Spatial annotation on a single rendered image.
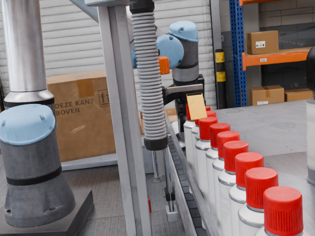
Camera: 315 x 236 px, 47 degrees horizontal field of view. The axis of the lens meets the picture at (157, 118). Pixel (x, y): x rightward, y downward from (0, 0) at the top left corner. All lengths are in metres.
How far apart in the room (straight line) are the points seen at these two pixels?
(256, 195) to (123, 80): 0.31
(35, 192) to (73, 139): 0.49
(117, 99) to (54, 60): 4.63
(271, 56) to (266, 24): 0.92
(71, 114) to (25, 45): 0.41
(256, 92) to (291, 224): 4.08
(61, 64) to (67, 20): 0.59
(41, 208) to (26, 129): 0.17
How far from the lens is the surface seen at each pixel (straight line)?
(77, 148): 1.28
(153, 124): 0.50
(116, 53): 0.61
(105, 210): 0.93
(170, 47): 0.79
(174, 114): 1.86
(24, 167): 0.79
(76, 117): 1.25
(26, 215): 0.81
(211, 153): 0.58
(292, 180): 0.90
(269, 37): 4.37
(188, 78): 1.00
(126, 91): 0.61
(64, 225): 0.80
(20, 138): 0.77
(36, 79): 0.91
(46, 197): 0.81
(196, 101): 0.68
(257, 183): 0.38
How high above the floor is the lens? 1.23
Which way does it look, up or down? 13 degrees down
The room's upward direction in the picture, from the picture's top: 6 degrees counter-clockwise
